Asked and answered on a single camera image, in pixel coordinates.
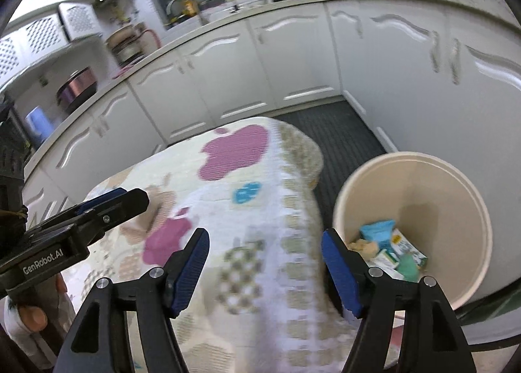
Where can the beige round appliance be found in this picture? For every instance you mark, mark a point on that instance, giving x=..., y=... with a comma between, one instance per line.
x=130, y=43

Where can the white perforated wall cabinet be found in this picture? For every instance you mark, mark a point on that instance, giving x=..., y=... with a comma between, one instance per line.
x=40, y=31

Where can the blue cup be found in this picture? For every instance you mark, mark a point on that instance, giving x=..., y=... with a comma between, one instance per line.
x=38, y=122

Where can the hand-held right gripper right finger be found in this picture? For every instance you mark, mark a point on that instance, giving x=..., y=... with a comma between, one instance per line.
x=340, y=275

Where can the beige round bin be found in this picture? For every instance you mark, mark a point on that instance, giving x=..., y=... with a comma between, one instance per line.
x=427, y=194

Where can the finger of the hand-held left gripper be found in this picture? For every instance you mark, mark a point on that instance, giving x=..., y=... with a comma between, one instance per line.
x=118, y=210
x=101, y=198

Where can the person's left hand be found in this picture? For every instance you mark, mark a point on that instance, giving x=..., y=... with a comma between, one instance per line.
x=32, y=316

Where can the printed blanket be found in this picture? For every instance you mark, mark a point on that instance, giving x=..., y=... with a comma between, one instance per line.
x=252, y=161

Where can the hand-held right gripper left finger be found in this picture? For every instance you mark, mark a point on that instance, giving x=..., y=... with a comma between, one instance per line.
x=189, y=271

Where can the beige paper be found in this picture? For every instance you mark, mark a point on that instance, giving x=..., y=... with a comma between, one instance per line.
x=366, y=249

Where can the black floor mat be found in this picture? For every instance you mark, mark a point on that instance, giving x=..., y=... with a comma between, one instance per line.
x=338, y=132

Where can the black oven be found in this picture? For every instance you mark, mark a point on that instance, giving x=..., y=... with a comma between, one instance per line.
x=10, y=145

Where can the white kitchen cabinets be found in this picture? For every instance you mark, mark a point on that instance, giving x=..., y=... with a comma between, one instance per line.
x=244, y=71

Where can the green white milk carton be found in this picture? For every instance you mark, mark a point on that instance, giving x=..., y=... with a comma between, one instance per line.
x=407, y=246

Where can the light blue packet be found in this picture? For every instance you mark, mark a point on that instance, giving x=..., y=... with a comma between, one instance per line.
x=376, y=232

